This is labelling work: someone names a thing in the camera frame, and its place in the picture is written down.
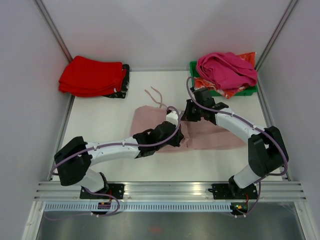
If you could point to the slotted grey cable duct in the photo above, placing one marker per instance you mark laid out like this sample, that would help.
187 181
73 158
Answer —
225 207

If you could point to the aluminium mounting rail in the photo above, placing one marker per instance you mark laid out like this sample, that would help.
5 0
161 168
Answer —
271 191

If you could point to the light pink trousers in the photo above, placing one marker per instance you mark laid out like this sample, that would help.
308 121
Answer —
201 135

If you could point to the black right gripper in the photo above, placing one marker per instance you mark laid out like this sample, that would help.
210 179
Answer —
187 115

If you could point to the green plastic bin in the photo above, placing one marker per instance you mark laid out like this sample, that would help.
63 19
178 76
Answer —
198 83

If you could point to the orange floral trousers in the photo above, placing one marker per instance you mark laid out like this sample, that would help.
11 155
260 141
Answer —
249 57

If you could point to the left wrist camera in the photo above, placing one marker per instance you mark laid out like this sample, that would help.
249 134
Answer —
173 117

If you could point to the magenta crumpled trousers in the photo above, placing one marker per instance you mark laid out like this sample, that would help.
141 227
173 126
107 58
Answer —
227 71

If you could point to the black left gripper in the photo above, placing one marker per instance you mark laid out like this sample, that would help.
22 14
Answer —
179 137

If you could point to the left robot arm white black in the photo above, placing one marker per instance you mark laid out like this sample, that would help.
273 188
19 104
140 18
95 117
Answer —
74 161

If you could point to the aluminium frame post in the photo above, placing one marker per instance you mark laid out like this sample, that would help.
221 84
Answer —
53 29
276 33

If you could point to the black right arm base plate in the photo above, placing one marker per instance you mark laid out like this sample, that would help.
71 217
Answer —
221 191

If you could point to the right aluminium frame post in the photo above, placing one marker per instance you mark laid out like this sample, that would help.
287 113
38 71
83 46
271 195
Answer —
276 33

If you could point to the left aluminium frame post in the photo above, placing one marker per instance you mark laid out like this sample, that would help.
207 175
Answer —
53 29

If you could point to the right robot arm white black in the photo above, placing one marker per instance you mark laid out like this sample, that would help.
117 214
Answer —
266 148

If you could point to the folded red trousers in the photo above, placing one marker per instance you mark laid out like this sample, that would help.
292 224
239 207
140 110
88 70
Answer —
85 77

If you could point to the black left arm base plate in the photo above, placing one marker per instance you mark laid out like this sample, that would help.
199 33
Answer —
115 189

